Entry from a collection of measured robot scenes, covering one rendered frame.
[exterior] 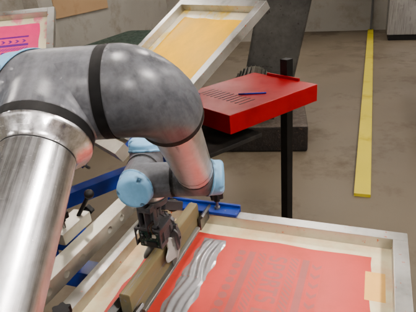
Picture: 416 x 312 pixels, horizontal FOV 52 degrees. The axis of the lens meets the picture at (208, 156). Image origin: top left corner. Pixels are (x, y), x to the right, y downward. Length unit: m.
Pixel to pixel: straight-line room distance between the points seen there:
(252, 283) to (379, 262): 0.35
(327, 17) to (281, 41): 6.39
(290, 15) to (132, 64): 4.11
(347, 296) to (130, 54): 0.83
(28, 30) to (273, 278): 1.97
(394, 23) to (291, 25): 5.16
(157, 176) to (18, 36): 1.86
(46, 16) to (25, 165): 2.26
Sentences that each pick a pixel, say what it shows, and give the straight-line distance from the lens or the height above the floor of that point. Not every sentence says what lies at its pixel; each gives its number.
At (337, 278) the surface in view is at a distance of 1.17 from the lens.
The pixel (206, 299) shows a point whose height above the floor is 0.96.
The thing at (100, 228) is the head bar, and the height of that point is 1.04.
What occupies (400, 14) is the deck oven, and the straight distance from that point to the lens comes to 9.53.
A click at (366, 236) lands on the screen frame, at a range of 1.28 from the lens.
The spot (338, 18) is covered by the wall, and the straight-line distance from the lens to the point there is 10.93.
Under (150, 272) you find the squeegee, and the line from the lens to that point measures 1.07.
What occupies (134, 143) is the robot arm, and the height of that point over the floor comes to 1.36.
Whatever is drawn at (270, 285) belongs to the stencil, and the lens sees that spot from 1.14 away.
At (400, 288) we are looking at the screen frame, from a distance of 1.13.
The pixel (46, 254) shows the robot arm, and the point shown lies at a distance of 0.44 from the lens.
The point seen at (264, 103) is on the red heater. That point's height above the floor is 1.10.
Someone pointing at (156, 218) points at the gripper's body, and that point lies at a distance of 1.04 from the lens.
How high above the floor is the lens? 1.71
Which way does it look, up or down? 24 degrees down
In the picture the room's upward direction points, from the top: 5 degrees counter-clockwise
